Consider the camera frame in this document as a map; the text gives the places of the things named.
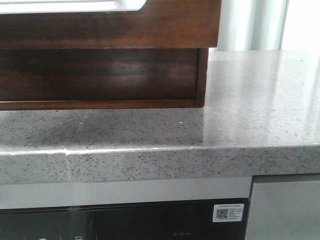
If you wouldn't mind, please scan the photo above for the wooden drawer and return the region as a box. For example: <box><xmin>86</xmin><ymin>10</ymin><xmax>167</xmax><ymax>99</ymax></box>
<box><xmin>0</xmin><ymin>0</ymin><xmax>222</xmax><ymax>49</ymax></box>
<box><xmin>0</xmin><ymin>47</ymin><xmax>201</xmax><ymax>102</ymax></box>

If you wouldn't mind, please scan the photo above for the dark wooden drawer cabinet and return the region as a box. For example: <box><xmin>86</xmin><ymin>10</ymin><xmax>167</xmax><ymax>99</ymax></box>
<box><xmin>0</xmin><ymin>46</ymin><xmax>210</xmax><ymax>110</ymax></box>

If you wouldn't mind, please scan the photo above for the white tray in drawer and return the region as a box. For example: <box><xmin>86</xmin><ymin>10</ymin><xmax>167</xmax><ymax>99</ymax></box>
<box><xmin>0</xmin><ymin>0</ymin><xmax>147</xmax><ymax>15</ymax></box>

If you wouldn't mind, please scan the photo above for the white QR code sticker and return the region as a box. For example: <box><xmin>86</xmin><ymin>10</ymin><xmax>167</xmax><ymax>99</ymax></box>
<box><xmin>212</xmin><ymin>203</ymin><xmax>245</xmax><ymax>223</ymax></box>

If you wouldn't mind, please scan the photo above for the black built-in oven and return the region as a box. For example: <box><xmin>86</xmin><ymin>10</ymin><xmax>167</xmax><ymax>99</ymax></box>
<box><xmin>0</xmin><ymin>198</ymin><xmax>249</xmax><ymax>240</ymax></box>

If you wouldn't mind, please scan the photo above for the white curtain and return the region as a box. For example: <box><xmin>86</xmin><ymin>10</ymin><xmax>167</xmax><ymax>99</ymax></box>
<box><xmin>212</xmin><ymin>0</ymin><xmax>320</xmax><ymax>52</ymax></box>

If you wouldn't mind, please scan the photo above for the grey cabinet door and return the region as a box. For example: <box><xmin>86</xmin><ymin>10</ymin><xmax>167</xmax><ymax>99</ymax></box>
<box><xmin>245</xmin><ymin>180</ymin><xmax>320</xmax><ymax>240</ymax></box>

